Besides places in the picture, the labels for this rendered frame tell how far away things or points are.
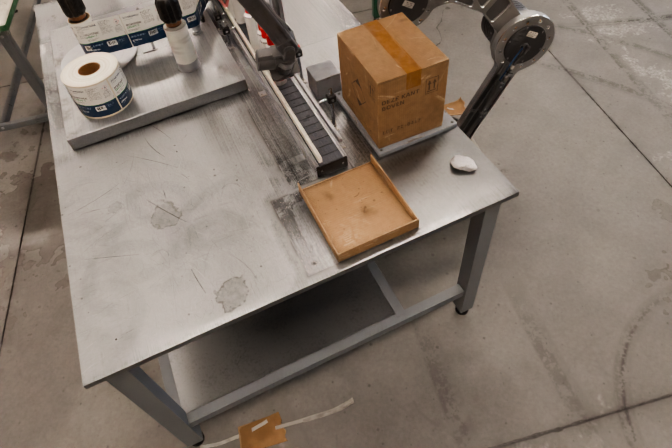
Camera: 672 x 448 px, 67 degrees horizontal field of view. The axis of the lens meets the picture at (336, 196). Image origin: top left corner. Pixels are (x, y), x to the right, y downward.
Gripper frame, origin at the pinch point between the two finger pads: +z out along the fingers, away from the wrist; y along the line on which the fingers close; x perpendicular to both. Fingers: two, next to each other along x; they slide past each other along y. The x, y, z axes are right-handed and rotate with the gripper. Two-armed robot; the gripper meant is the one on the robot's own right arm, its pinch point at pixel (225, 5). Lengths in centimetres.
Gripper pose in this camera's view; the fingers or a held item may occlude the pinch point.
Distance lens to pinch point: 219.2
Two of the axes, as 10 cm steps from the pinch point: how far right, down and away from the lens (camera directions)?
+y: 4.1, 6.7, -6.1
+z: 0.9, 6.4, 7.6
